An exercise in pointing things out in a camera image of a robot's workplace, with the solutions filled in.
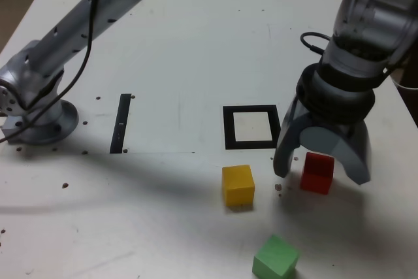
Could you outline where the red cube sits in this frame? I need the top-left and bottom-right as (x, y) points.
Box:
(299, 152), (336, 196)

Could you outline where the black tape strip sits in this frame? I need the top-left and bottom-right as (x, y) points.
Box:
(109, 93), (133, 155)

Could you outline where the green cube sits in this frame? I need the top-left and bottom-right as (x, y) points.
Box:
(251, 233), (300, 279)

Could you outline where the yellow cube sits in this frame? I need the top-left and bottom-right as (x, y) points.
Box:
(221, 164), (255, 207)

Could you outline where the black tape square outline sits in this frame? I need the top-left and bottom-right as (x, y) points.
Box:
(222, 105), (285, 150)

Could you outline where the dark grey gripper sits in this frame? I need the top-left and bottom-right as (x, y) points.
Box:
(272, 95), (372, 185)

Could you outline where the white cable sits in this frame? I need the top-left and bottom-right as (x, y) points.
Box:
(394, 79), (418, 91)

